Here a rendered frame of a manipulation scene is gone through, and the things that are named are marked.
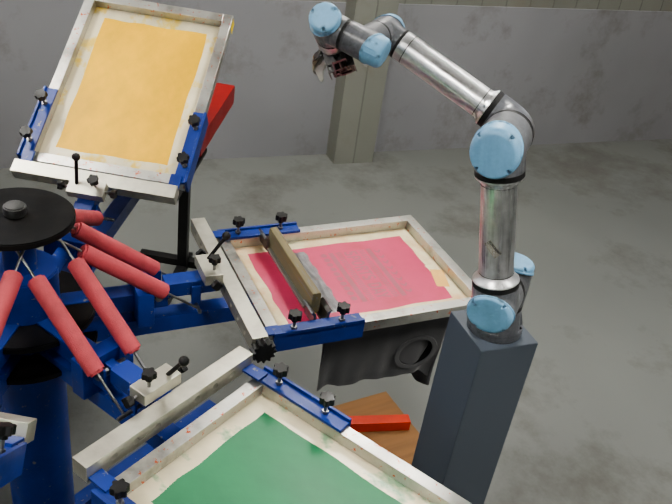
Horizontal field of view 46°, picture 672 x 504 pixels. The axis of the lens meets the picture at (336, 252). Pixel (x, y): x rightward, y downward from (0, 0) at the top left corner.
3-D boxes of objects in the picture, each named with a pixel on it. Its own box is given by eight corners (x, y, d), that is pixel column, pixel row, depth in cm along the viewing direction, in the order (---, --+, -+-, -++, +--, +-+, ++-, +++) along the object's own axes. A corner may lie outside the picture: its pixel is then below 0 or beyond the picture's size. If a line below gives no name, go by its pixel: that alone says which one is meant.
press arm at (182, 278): (214, 280, 257) (215, 267, 254) (220, 290, 253) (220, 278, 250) (161, 287, 250) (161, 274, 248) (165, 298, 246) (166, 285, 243)
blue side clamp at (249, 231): (294, 237, 296) (296, 221, 292) (298, 244, 292) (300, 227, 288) (215, 246, 284) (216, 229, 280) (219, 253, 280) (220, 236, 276)
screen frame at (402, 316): (409, 222, 313) (410, 214, 311) (488, 310, 270) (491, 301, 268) (215, 245, 282) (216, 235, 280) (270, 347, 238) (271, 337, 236)
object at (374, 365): (420, 367, 296) (439, 289, 277) (431, 382, 290) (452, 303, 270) (306, 390, 278) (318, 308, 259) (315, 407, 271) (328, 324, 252)
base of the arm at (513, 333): (531, 340, 217) (541, 311, 211) (483, 347, 211) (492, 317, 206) (503, 307, 228) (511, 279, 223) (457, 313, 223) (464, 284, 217)
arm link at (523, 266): (528, 294, 217) (542, 253, 210) (517, 319, 207) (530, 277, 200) (487, 280, 221) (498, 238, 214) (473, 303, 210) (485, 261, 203)
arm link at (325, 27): (331, 39, 179) (300, 22, 181) (338, 56, 190) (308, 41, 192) (349, 9, 180) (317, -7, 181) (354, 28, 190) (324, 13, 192)
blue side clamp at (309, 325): (355, 327, 254) (358, 310, 250) (362, 337, 250) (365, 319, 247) (267, 342, 242) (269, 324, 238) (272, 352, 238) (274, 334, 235)
